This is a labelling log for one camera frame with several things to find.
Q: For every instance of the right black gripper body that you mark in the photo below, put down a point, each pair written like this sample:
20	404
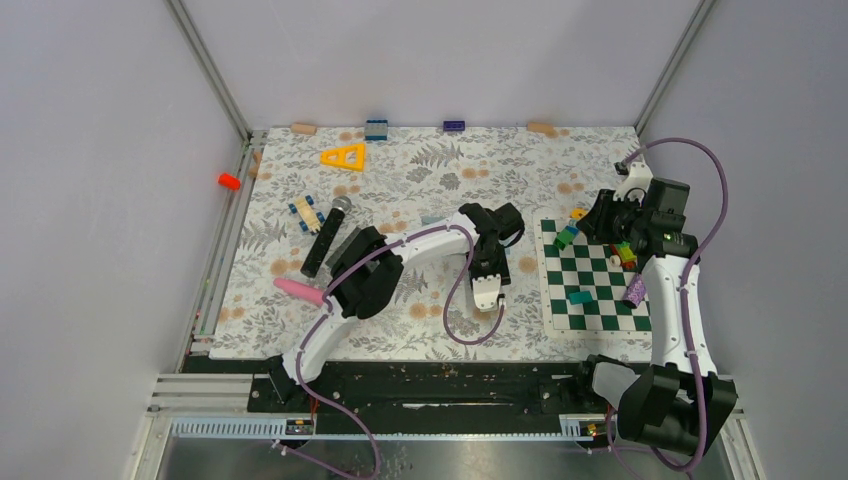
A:
627	217

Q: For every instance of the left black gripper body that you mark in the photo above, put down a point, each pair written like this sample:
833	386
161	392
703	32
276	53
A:
491	263

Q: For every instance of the light blue envelope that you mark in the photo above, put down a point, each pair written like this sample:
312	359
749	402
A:
435	221

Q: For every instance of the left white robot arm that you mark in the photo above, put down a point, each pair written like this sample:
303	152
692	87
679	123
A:
366	274

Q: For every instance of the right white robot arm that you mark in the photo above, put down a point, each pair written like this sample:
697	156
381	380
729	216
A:
678	403

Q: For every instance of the blue green lego block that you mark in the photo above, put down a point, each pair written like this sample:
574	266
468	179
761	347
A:
566	237

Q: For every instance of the rainbow lego brick stack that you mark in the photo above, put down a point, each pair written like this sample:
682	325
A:
624	256

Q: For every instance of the green white chessboard mat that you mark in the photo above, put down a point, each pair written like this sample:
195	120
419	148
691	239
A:
584	266

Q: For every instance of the teal small block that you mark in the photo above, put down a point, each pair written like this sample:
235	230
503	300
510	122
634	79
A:
580	297

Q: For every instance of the floral table mat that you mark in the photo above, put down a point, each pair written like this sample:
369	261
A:
417	172

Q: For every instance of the right wooden cylinder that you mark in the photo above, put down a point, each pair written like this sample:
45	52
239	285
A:
545	129

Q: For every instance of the wooden cylinder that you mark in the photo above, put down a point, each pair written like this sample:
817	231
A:
545	129
303	129

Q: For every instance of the dark purple lego brick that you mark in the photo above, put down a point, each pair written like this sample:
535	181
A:
454	126

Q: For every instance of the grey lego baseplate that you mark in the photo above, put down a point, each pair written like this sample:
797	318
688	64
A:
338	252

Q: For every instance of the black glitter microphone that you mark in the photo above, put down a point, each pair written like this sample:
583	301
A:
340	206

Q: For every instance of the yellow triangle toy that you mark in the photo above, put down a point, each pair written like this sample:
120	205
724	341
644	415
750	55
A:
350	157

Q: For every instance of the blue lego brick stack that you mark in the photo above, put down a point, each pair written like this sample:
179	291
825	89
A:
376	130

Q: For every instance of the wooden toy car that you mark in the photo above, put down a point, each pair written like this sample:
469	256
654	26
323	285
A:
311	220

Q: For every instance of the left wooden cylinder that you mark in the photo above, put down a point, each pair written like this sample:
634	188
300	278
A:
303	129

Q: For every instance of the orange red cap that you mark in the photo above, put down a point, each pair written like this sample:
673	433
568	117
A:
229	182

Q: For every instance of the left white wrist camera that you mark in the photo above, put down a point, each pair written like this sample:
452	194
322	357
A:
487	292

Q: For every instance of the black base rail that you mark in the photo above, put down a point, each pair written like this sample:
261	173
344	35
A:
433	397

